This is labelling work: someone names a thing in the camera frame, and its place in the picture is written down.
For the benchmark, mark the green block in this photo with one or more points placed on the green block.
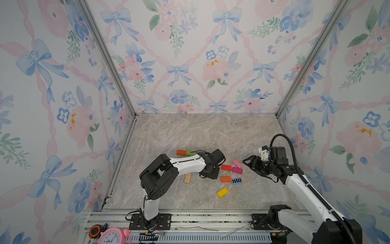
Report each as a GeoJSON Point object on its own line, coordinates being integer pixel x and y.
{"type": "Point", "coordinates": [190, 153]}

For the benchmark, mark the striped natural wood block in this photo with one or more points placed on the striped natural wood block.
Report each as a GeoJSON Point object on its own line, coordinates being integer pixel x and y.
{"type": "Point", "coordinates": [187, 179]}

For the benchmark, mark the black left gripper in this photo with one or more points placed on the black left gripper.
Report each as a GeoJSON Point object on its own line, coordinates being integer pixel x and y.
{"type": "Point", "coordinates": [216, 175]}

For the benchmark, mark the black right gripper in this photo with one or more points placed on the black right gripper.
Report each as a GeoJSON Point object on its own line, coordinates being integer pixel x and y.
{"type": "Point", "coordinates": [253, 163]}

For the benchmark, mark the red block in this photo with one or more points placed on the red block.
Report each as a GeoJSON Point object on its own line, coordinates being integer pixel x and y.
{"type": "Point", "coordinates": [226, 167]}

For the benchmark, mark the aluminium front rail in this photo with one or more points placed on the aluminium front rail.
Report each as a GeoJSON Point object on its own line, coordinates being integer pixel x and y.
{"type": "Point", "coordinates": [212, 227]}

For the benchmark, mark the aluminium right corner post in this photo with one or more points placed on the aluminium right corner post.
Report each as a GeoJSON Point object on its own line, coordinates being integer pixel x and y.
{"type": "Point", "coordinates": [325, 34]}

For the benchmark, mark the orange block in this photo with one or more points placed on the orange block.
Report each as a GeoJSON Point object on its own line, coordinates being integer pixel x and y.
{"type": "Point", "coordinates": [181, 152]}
{"type": "Point", "coordinates": [225, 179]}

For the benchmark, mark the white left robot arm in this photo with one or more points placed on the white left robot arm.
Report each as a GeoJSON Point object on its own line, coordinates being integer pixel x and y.
{"type": "Point", "coordinates": [158, 177]}

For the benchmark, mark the magenta block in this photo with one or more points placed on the magenta block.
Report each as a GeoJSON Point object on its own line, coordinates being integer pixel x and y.
{"type": "Point", "coordinates": [237, 170]}

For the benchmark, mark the light pink block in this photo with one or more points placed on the light pink block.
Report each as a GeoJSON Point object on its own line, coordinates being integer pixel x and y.
{"type": "Point", "coordinates": [237, 163]}

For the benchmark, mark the blue slotted block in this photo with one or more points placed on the blue slotted block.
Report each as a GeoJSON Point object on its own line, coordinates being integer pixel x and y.
{"type": "Point", "coordinates": [236, 181]}

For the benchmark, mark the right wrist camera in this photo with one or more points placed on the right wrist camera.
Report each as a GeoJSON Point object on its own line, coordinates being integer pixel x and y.
{"type": "Point", "coordinates": [264, 153]}

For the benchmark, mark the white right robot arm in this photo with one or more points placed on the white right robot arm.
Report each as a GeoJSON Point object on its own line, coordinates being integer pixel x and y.
{"type": "Point", "coordinates": [329, 225]}

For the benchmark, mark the aluminium corner post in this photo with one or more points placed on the aluminium corner post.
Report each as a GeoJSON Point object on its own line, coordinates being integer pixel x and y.
{"type": "Point", "coordinates": [99, 40]}
{"type": "Point", "coordinates": [325, 34]}

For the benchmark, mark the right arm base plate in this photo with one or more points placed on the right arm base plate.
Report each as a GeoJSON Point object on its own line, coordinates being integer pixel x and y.
{"type": "Point", "coordinates": [260, 221]}

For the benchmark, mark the orange black tape measure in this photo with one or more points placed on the orange black tape measure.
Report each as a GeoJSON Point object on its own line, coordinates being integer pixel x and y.
{"type": "Point", "coordinates": [96, 231]}

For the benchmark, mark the aluminium left corner post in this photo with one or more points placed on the aluminium left corner post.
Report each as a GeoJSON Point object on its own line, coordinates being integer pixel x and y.
{"type": "Point", "coordinates": [99, 40]}

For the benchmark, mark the pink alarm clock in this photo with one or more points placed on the pink alarm clock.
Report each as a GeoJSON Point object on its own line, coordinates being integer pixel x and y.
{"type": "Point", "coordinates": [114, 236]}

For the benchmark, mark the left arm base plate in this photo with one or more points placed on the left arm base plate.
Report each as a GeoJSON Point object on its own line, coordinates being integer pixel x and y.
{"type": "Point", "coordinates": [161, 222]}

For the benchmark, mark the yellow block front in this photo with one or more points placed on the yellow block front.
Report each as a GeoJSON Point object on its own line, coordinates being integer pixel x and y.
{"type": "Point", "coordinates": [222, 192]}

